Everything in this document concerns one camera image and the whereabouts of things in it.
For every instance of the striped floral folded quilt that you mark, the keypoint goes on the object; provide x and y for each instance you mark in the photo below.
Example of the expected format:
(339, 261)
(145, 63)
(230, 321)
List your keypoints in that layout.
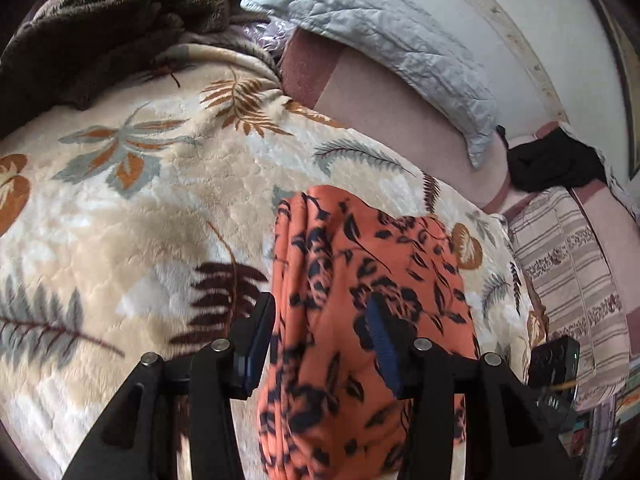
(560, 255)

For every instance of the orange floral blouse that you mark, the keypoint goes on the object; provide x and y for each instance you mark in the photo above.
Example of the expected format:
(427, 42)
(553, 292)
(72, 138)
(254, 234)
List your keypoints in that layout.
(325, 412)

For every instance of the black garment on headboard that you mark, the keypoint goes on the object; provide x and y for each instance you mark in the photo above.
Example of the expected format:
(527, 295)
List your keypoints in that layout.
(556, 159)

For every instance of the pink headboard cushion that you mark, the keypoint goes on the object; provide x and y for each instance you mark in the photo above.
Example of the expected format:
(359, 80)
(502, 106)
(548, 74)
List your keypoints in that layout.
(346, 85)

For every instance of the grey quilted pillow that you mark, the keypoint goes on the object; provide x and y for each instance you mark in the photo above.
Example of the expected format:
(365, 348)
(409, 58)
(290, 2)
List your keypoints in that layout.
(409, 42)

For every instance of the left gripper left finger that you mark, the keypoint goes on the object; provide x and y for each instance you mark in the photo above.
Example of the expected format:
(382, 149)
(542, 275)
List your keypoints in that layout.
(136, 435)

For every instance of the dark brown fleece blanket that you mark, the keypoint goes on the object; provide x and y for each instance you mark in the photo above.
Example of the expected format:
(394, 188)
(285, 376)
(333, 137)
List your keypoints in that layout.
(72, 50)

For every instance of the cream leaf print blanket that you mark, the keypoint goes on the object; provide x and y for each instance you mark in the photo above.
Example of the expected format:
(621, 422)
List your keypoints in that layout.
(146, 223)

